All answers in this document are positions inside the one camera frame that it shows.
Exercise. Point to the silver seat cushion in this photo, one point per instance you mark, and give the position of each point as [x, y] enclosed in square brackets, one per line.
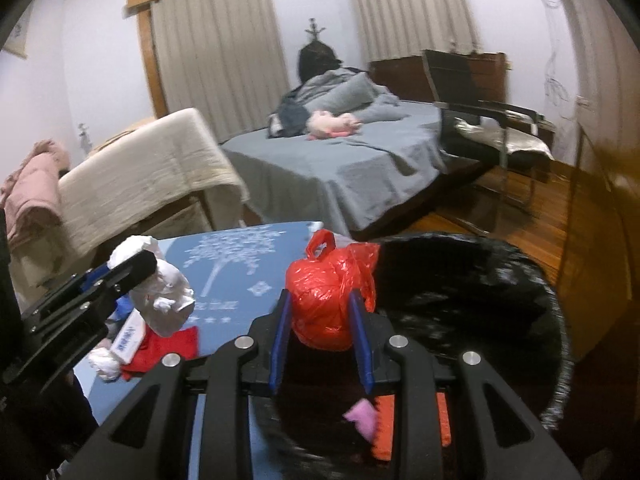
[500, 140]

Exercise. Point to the blue printed tablecloth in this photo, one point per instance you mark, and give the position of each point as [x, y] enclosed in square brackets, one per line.
[240, 280]

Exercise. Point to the narrow beige curtain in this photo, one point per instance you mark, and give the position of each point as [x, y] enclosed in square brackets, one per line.
[410, 10]

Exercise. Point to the red plastic bag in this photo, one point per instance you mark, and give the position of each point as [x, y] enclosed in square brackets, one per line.
[320, 300]

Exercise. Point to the black metal armchair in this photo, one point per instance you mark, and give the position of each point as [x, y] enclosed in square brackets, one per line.
[450, 80]

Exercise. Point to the beige covered sofa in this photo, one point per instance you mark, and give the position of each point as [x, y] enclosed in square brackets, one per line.
[140, 170]

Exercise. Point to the white box with blue print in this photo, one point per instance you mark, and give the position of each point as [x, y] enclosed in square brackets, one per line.
[127, 340]

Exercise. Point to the pink plush toy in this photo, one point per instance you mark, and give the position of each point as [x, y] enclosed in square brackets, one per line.
[330, 124]

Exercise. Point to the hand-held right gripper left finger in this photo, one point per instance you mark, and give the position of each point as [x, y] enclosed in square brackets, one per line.
[278, 345]

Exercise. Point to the wooden wardrobe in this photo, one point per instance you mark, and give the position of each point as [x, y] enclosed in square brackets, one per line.
[600, 185]

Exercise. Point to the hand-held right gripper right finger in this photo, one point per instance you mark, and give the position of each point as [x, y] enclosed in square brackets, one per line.
[361, 345]

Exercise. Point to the red cloth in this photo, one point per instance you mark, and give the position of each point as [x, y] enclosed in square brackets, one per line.
[165, 350]

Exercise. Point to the wooden headboard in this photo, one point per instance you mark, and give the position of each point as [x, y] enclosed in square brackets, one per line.
[400, 72]

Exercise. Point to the grey duvet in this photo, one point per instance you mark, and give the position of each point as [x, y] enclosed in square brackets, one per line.
[350, 92]

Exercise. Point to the small white figurine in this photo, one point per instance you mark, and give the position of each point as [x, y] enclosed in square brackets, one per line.
[84, 135]

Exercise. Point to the orange sponge roll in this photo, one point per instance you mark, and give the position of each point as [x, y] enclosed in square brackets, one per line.
[382, 447]

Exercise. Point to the dark folded clothes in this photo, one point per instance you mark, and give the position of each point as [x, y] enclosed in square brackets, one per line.
[292, 117]

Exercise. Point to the pink blanket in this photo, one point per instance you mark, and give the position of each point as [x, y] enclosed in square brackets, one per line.
[30, 190]

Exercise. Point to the bed with grey sheet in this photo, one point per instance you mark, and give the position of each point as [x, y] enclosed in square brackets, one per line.
[340, 170]

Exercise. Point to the black lined waste bin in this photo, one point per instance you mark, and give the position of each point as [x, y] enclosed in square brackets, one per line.
[475, 285]

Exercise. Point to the framed wall picture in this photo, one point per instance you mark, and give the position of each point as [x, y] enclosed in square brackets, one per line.
[17, 37]

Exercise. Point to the white crumpled tissue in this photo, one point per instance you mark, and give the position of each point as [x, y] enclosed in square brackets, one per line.
[105, 362]

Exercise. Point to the wide beige curtain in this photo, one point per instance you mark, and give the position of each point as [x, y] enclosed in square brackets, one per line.
[215, 60]

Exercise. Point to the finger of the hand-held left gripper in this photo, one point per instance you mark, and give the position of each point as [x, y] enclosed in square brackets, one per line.
[132, 267]
[65, 345]

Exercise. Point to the pink paper scrap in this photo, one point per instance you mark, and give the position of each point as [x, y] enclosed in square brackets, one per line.
[365, 417]

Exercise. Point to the black coat stand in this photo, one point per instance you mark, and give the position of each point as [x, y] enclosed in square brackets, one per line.
[315, 60]

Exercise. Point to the white wall socket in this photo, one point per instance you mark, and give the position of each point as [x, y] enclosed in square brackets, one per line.
[583, 101]

